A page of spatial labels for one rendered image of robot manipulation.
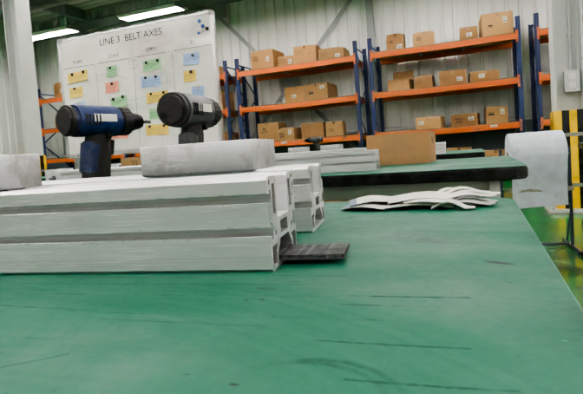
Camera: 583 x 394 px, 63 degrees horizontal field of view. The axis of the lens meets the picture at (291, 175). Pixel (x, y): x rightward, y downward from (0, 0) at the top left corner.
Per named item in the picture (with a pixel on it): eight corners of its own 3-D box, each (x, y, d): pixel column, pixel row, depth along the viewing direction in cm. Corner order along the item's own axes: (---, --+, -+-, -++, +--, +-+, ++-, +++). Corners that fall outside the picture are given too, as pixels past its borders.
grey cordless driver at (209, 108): (160, 222, 81) (148, 93, 80) (212, 206, 100) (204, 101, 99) (199, 221, 79) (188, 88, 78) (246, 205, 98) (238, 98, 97)
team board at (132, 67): (59, 274, 393) (36, 35, 383) (103, 259, 440) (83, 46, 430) (219, 280, 339) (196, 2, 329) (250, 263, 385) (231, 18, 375)
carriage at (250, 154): (143, 196, 65) (139, 147, 65) (180, 189, 76) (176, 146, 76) (255, 191, 62) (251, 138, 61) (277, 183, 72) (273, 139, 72)
